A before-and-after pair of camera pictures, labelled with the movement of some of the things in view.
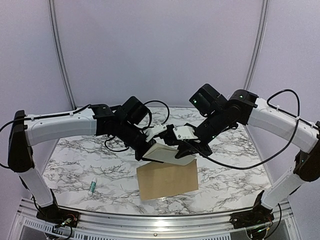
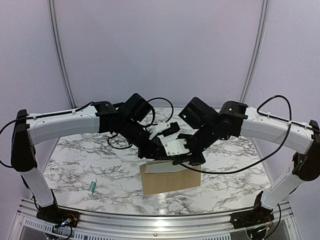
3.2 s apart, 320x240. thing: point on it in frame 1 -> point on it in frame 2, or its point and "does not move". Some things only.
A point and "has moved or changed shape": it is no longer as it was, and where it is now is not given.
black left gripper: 139,154 does not move
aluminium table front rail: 26,225 does not move
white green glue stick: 93,186 does not move
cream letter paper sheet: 162,153 has moved or changed shape
